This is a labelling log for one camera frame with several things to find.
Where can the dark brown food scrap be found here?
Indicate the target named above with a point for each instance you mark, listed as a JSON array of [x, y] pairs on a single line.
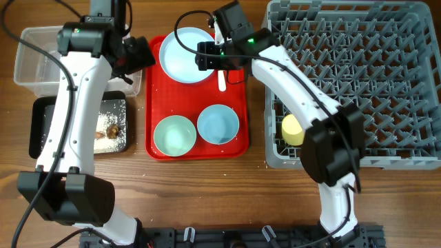
[[112, 131]]

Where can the red serving tray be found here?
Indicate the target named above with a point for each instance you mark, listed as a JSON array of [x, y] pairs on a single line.
[[165, 97]]

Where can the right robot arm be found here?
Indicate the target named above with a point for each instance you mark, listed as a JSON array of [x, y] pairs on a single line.
[[333, 134]]

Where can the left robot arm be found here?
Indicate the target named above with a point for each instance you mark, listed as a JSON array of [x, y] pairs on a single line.
[[63, 187]]

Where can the light blue bowl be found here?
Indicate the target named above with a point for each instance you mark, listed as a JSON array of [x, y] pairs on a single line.
[[218, 124]]

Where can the white rice grains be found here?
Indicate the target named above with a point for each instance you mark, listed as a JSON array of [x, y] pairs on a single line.
[[112, 111]]

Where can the yellow plastic cup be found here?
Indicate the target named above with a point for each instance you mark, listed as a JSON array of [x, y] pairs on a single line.
[[292, 132]]

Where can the white plastic spoon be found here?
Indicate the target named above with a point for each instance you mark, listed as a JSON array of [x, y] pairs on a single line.
[[221, 81]]

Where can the brown carrot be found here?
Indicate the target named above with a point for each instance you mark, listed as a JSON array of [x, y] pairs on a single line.
[[99, 135]]

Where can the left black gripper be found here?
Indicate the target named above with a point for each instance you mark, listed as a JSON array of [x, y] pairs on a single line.
[[140, 55]]

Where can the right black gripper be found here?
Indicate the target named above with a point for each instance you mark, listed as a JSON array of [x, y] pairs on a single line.
[[205, 61]]

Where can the grey dishwasher rack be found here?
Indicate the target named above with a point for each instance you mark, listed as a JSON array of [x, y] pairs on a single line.
[[382, 56]]

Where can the black plastic tray bin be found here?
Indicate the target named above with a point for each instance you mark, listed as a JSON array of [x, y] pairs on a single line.
[[36, 124]]

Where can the light blue plate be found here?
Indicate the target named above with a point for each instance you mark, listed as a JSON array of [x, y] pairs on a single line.
[[178, 63]]

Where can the clear plastic waste bin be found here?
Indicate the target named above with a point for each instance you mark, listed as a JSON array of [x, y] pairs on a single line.
[[40, 75]]

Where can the green bowl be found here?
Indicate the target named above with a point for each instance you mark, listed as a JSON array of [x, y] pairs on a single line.
[[175, 135]]

